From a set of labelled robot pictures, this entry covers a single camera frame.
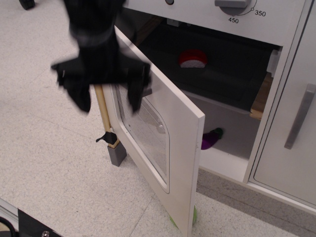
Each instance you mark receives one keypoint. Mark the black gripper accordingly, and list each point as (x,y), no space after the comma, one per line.
(100,61)

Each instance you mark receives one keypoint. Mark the white oven door with window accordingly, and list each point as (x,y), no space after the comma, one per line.
(163,139)

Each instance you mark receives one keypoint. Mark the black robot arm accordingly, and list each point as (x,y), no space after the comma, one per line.
(93,15)

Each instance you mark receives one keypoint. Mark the round oven button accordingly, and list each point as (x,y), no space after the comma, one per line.
(169,2)

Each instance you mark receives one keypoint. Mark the grey oven tray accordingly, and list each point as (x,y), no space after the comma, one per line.
(236,65)

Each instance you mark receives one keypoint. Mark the black clamp lever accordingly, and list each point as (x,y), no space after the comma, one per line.
(108,137)

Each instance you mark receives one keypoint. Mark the grey cabinet leg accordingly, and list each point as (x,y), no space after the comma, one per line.
(117,153)

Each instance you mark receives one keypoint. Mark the red white toy sushi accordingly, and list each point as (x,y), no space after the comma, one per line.
(192,58)

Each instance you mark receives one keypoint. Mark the black caster wheel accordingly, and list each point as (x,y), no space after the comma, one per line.
(27,4)

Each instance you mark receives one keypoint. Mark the purple toy eggplant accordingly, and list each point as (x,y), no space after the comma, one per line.
(209,139)

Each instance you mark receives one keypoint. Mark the white toy kitchen cabinet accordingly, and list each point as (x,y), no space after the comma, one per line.
(279,22)

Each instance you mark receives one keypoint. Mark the grey temperature knob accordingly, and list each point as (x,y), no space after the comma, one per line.
(232,7)

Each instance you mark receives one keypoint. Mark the green toy cabbage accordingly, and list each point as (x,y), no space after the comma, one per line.
(195,216)

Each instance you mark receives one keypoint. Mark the white right cabinet door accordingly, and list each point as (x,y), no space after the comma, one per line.
(293,172)

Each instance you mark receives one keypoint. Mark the aluminium frame rail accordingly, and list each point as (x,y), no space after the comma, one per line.
(8,211)

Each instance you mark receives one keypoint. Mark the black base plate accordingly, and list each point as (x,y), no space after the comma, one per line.
(31,227)

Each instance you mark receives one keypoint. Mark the silver cabinet door handle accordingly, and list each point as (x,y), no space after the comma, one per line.
(301,115)

